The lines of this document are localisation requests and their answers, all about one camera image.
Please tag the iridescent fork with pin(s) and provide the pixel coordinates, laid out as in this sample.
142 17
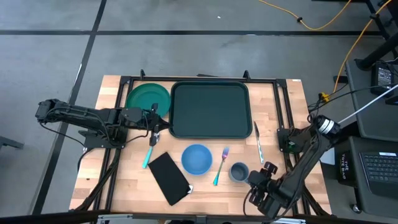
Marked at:
220 168

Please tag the black power supply unit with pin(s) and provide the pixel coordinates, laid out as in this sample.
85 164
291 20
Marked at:
383 77

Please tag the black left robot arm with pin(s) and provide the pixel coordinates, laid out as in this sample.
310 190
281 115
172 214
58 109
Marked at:
81 115

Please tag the black cloth napkin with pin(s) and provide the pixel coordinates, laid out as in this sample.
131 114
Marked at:
168 177

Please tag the dark grey desk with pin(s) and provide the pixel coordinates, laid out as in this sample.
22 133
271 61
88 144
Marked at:
351 193

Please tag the black stand leg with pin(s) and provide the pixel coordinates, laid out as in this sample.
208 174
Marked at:
379 53

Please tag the black laptop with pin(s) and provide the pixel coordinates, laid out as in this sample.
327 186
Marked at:
381 168

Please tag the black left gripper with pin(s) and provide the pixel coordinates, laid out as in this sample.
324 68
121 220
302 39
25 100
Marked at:
154 124

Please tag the dark green rectangular tray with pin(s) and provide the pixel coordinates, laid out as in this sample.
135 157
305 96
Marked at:
211 109

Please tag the black furniture foot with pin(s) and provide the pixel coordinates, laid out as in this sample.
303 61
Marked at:
11 143

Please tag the black aluminium table frame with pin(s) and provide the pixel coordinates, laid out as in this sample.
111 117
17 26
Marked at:
149 78

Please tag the blue bowl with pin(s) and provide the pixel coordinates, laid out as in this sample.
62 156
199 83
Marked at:
196 159

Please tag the grey mug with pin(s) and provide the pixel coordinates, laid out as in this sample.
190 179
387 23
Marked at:
238 172

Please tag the caster wheel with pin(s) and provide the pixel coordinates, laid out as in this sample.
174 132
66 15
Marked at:
357 208

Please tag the black tote bag box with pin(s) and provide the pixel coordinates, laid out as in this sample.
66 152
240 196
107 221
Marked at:
346 168

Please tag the green round plate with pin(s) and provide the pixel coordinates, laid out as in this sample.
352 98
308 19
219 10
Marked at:
143 96

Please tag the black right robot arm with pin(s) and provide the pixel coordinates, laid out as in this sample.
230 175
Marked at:
301 168

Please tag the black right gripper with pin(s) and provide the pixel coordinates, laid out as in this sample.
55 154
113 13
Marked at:
270 199

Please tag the grey cart top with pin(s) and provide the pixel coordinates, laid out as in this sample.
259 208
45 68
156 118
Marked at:
367 124

